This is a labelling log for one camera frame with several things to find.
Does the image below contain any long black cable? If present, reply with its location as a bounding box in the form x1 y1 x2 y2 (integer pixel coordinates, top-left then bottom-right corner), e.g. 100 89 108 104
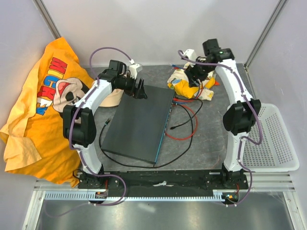
100 105 194 168

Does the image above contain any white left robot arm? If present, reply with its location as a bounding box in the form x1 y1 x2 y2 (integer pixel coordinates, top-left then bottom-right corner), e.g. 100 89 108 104
63 60 147 188

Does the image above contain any patterned white yellow cloth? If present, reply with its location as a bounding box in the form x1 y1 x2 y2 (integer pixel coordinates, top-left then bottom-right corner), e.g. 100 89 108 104
167 67 220 101

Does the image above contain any slotted grey cable duct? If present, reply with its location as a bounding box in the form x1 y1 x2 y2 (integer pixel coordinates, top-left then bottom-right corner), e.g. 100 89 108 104
45 187 236 201

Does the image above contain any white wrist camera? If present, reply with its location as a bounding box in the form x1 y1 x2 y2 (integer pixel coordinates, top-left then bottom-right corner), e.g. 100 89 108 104
183 49 198 62
129 63 142 79

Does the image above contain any blue ethernet cable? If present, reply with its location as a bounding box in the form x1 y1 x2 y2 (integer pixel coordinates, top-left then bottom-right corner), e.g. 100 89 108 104
169 63 202 106

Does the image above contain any white perforated plastic basket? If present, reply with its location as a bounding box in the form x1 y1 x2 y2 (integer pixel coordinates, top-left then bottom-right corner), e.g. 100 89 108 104
242 103 299 173

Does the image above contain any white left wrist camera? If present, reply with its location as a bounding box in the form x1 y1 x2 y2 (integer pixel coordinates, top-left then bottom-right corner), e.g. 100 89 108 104
129 63 142 79

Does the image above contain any beige bucket hat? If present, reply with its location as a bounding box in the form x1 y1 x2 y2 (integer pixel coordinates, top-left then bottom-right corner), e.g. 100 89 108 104
99 89 124 107

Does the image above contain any dark grey network switch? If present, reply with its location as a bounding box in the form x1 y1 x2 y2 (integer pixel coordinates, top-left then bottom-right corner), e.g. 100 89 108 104
101 85 174 164

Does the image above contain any orange Mickey t-shirt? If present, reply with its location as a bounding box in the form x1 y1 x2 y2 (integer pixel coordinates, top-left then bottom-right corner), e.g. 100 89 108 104
0 38 93 187

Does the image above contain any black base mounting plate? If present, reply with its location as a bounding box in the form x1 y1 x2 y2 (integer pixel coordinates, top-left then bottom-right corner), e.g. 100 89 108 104
73 169 248 192

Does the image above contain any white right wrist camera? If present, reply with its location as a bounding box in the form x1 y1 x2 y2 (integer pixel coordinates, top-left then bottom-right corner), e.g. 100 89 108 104
183 49 198 62

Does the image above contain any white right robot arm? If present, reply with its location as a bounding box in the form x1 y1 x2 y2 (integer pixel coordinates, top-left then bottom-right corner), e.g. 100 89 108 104
178 39 262 189

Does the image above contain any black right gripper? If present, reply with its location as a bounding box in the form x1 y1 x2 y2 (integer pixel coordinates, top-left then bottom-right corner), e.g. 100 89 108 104
184 57 213 88

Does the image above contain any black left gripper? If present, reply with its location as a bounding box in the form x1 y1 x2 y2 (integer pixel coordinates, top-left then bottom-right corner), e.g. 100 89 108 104
117 73 147 100

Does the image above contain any short black cable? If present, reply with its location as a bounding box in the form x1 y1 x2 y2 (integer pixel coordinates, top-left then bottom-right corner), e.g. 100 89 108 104
170 99 204 131

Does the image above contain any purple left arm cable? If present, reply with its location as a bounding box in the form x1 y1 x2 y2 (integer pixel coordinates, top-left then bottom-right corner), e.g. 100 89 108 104
44 46 135 218

